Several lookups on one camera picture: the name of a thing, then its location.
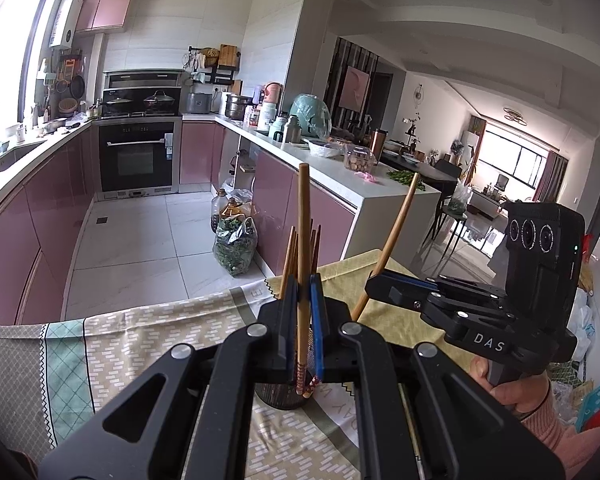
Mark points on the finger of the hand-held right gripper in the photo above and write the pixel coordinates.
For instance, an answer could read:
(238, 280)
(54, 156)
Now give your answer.
(405, 292)
(472, 292)

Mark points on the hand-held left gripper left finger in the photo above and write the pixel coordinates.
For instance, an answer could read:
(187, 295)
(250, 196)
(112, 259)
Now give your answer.
(285, 330)

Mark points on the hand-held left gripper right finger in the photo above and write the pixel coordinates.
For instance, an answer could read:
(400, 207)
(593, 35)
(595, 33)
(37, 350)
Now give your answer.
(316, 332)

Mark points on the black mesh utensil holder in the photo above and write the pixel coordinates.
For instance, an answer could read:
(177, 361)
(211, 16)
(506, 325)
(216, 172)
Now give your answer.
(275, 395)

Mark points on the person's right forearm pink sleeve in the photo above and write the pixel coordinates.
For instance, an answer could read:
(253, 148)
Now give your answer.
(565, 440)

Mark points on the person's right hand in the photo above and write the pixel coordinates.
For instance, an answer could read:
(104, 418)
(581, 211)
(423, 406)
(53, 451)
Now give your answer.
(517, 392)

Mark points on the white plastic bag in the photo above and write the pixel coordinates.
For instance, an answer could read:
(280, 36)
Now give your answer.
(580, 327)

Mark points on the dark red curtain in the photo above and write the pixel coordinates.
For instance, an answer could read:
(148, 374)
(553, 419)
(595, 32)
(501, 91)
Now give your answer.
(550, 178)

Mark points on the plastic bag of greens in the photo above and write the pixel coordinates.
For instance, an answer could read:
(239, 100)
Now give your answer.
(236, 246)

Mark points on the living room window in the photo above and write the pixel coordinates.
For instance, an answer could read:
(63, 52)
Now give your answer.
(512, 170)

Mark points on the loose green vegetables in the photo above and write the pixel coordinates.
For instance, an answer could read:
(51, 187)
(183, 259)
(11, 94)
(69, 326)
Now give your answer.
(405, 178)

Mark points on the dark dining table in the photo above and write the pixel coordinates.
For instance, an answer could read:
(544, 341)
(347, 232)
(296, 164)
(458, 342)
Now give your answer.
(430, 170)

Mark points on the yellow oil bottle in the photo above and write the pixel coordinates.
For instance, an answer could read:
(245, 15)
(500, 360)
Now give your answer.
(234, 209)

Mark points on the dark oil bottle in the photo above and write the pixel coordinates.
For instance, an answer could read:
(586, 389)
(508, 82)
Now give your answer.
(219, 212)

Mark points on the pink kitchen peninsula cabinet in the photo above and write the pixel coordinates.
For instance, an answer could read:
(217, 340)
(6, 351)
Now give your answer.
(280, 195)

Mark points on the patterned tablecloth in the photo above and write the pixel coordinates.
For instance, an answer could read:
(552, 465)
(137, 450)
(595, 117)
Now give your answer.
(145, 340)

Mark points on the clear plastic jar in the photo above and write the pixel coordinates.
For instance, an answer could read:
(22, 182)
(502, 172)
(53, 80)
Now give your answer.
(360, 158)

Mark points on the copper tumbler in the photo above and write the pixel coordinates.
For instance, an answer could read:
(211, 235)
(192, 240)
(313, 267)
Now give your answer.
(378, 143)

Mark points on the covered white bowl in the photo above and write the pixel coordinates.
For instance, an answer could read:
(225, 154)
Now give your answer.
(325, 149)

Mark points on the steel thermos flask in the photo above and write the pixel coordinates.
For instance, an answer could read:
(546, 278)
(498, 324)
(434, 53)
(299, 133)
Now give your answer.
(292, 131)

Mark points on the teal round appliance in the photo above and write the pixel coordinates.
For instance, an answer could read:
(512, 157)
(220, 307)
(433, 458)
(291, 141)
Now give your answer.
(310, 115)

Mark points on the white canister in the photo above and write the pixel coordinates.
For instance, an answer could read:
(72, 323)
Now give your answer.
(267, 116)

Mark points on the steel stockpot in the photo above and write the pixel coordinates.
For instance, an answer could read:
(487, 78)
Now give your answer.
(237, 107)

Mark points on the built-in black oven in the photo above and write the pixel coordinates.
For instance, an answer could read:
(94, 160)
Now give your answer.
(136, 156)

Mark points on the pink kettle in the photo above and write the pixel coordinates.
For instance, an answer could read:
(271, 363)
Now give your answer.
(273, 94)

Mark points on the black pot with lid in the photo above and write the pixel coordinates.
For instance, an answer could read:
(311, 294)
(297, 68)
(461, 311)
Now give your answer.
(117, 105)
(158, 102)

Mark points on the pink base cabinets with sink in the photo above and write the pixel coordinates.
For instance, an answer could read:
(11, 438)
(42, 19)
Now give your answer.
(20, 240)

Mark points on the wooden cutting board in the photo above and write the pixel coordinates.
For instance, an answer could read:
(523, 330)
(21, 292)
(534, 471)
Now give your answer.
(228, 55)

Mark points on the black integrated range hood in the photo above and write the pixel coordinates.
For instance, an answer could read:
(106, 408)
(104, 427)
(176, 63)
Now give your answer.
(142, 85)

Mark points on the white water heater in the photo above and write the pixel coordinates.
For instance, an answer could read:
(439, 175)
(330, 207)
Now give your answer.
(66, 20)

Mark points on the kitchen window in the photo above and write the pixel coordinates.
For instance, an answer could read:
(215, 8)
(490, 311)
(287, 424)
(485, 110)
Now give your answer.
(5, 45)

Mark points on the pink wall picture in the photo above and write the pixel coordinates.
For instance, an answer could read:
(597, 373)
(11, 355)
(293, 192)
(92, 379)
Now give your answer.
(356, 88)

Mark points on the black wall spice rack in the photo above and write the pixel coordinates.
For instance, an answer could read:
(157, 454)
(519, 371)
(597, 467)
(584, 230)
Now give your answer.
(207, 72)

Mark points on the pink wall cabinet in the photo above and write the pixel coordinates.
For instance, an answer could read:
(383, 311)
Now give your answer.
(105, 5)

